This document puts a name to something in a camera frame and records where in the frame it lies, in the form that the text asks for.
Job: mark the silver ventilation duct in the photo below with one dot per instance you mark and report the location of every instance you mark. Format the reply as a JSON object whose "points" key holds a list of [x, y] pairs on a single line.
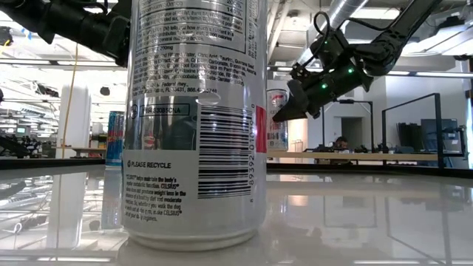
{"points": [[341, 11]]}

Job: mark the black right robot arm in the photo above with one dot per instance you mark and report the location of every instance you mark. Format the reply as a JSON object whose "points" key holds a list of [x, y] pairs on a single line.
{"points": [[399, 33]]}

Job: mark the blue silver Red Bull can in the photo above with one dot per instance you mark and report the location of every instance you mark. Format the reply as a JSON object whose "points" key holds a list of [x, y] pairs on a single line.
{"points": [[114, 138]]}

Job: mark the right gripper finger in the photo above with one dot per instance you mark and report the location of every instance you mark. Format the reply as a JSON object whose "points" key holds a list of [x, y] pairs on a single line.
{"points": [[297, 101]]}

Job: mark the person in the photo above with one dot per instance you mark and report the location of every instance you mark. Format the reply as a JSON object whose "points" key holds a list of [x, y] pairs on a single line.
{"points": [[341, 142]]}

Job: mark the black computer monitor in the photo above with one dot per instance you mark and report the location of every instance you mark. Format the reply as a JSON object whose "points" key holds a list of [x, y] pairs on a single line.
{"points": [[439, 133]]}

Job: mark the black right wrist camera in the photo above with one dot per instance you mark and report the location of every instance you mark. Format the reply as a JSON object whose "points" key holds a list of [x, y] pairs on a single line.
{"points": [[330, 50]]}

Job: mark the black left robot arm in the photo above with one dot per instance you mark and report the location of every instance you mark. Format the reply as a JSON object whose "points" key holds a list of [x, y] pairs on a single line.
{"points": [[74, 22]]}

